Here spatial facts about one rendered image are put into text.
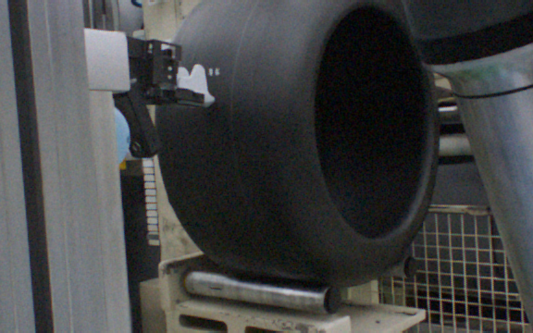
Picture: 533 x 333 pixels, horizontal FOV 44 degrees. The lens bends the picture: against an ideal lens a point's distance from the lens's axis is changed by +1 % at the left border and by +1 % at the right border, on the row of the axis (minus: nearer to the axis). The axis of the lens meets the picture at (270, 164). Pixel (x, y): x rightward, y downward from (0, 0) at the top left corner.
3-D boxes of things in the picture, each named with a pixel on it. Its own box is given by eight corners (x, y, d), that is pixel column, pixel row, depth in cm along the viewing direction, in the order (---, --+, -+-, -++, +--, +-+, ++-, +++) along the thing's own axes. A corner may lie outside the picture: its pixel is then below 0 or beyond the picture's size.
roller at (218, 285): (181, 295, 131) (179, 272, 131) (198, 289, 135) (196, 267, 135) (328, 317, 109) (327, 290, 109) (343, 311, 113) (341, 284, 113)
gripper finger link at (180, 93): (211, 92, 97) (166, 84, 90) (211, 103, 97) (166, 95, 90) (189, 94, 100) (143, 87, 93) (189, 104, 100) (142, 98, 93)
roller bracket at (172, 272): (160, 311, 130) (156, 262, 130) (284, 269, 161) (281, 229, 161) (171, 314, 128) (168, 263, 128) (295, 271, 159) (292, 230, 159)
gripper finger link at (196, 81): (227, 68, 102) (183, 58, 95) (227, 107, 102) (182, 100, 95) (213, 70, 104) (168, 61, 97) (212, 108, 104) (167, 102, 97)
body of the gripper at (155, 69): (187, 46, 94) (117, 29, 85) (186, 106, 94) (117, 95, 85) (151, 53, 99) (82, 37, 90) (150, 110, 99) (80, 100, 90)
